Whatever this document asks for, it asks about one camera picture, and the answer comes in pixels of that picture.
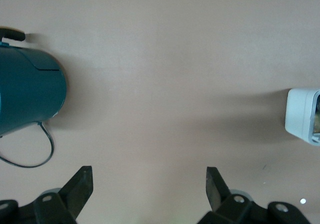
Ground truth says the teal electric kettle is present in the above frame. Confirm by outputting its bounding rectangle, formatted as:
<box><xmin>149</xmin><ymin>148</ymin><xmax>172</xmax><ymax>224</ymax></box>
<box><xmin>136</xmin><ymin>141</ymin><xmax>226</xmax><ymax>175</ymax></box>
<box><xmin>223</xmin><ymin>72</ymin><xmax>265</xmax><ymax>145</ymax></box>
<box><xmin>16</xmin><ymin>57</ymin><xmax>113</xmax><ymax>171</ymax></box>
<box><xmin>0</xmin><ymin>28</ymin><xmax>68</xmax><ymax>138</ymax></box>

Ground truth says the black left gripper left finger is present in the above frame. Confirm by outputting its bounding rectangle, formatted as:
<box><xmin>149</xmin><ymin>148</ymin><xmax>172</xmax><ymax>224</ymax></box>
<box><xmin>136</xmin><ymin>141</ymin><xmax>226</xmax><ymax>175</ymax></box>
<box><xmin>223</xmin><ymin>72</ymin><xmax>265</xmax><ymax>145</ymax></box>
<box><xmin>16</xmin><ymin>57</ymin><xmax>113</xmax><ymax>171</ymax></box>
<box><xmin>0</xmin><ymin>166</ymin><xmax>94</xmax><ymax>224</ymax></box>

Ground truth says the thin dark kettle cable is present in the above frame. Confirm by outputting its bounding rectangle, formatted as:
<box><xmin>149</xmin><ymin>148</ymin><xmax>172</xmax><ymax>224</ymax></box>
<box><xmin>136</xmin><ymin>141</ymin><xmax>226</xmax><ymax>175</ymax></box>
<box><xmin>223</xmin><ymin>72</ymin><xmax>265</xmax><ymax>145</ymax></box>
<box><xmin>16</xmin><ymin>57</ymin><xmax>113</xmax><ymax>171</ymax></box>
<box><xmin>0</xmin><ymin>122</ymin><xmax>56</xmax><ymax>168</ymax></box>

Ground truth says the white plastic desktop trash bin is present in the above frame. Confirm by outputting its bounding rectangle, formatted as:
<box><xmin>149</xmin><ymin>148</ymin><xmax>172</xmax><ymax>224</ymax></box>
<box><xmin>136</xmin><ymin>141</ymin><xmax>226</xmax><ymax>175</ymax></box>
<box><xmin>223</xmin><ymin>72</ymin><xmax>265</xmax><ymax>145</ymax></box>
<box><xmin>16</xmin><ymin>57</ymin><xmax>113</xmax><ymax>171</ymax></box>
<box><xmin>284</xmin><ymin>88</ymin><xmax>320</xmax><ymax>147</ymax></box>

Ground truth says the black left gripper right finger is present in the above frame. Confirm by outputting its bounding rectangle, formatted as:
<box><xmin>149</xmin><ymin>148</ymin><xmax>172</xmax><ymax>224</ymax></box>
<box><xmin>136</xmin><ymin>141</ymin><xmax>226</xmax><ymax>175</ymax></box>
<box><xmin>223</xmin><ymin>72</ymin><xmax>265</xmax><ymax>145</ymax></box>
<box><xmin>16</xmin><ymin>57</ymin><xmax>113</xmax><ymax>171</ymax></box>
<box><xmin>198</xmin><ymin>167</ymin><xmax>311</xmax><ymax>224</ymax></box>

